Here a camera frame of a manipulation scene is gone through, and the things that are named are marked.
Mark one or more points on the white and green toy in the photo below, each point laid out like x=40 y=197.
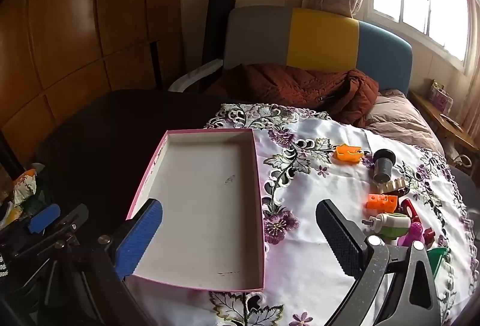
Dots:
x=388 y=224

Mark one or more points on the red glossy case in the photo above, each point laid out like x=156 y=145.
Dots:
x=410 y=209

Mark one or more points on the wooden wardrobe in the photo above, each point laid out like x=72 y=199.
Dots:
x=75 y=30

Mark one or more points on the colourful crumpled bag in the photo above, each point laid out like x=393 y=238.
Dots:
x=24 y=185

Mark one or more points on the black filter cup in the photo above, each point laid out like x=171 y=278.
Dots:
x=383 y=164

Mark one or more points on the red plastic bracket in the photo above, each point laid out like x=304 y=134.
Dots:
x=429 y=235

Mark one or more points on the pink cardboard box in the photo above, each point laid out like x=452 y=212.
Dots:
x=202 y=198

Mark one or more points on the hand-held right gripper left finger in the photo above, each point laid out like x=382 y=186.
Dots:
x=140 y=236

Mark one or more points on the green plastic piece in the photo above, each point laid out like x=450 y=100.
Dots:
x=438 y=260

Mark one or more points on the brown quilted jacket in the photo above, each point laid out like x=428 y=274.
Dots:
x=292 y=86

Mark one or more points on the wooden side table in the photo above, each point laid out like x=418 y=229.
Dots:
x=450 y=131

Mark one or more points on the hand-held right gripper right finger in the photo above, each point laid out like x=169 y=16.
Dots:
x=339 y=236

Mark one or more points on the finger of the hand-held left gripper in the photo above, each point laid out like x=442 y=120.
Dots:
x=73 y=224
x=45 y=218

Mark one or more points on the white floral embroidered tablecloth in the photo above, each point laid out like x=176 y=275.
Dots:
x=318 y=183

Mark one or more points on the orange plastic clip piece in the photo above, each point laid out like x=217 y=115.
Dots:
x=347 y=154

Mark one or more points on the white plastic chair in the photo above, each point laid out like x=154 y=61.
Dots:
x=191 y=76

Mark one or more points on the orange plastic block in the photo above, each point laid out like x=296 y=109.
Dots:
x=380 y=203

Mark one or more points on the small purple box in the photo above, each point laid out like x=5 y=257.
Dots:
x=441 y=95

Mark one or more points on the purple perforated ball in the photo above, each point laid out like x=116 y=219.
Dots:
x=414 y=232

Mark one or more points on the dusty pink duvet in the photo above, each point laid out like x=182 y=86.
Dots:
x=401 y=116

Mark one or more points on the grey yellow blue headboard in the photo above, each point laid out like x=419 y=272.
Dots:
x=318 y=37

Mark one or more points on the beige toothed plastic piece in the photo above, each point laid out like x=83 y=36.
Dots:
x=393 y=186

